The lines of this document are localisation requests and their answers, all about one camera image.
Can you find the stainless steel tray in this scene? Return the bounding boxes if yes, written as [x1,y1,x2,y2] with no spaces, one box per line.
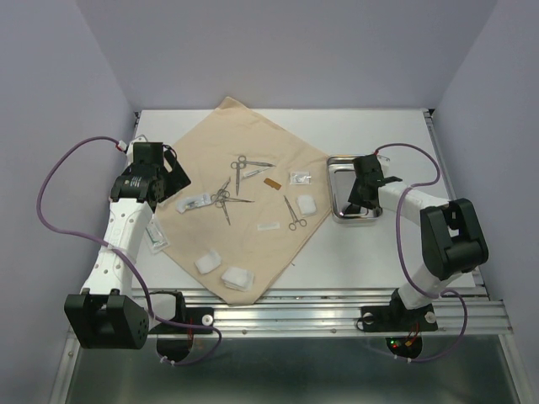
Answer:
[326,155,382,226]

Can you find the scalpel with brown cap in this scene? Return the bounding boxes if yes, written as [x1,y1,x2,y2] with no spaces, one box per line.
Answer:
[264,178,281,190]

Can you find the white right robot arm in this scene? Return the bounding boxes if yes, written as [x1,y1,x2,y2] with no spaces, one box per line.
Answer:
[349,154,488,328]

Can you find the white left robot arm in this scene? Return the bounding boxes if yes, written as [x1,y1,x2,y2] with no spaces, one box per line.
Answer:
[64,141,190,349]

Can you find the straight surgical scissors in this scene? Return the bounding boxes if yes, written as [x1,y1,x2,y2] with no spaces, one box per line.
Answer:
[230,155,247,196]

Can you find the clear packet black part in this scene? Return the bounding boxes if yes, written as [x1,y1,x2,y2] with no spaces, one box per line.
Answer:
[176,193,212,214]

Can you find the white gauze pad right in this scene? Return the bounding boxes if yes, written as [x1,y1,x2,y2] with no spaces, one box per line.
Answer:
[296,194,318,216]

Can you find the hemostat clamp crossing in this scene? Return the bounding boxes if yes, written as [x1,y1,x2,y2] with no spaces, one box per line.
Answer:
[214,190,231,225]

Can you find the angled steel tweezers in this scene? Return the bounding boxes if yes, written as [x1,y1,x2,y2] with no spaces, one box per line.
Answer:
[203,178,231,209]

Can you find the green suture packet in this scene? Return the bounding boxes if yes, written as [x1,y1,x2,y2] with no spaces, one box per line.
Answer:
[145,218,169,254]

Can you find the small clear needle packet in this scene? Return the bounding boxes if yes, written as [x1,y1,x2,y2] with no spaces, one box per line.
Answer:
[290,171,312,185]

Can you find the fine curved forceps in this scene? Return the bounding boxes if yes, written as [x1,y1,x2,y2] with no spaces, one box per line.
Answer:
[243,163,275,178]

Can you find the white packet under forceps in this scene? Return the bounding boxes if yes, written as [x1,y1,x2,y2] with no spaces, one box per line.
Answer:
[243,167,269,179]

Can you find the beige cloth drape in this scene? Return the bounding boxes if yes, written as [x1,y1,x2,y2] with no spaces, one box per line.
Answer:
[157,98,331,306]

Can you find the white gauze pad left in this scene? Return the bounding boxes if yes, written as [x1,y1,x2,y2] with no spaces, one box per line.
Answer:
[195,249,221,275]

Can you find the white foil blade packet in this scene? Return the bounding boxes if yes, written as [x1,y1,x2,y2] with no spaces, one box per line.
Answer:
[257,221,280,231]

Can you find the white gauze pad stack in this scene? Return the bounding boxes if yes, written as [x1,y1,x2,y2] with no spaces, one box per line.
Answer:
[221,267,254,292]

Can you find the aluminium mounting rail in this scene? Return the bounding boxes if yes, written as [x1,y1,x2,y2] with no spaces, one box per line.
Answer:
[125,287,510,336]

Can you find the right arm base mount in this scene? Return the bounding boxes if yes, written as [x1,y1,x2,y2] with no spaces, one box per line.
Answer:
[355,291,438,361]

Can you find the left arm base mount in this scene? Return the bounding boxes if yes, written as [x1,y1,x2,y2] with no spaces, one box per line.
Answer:
[149,290,216,367]

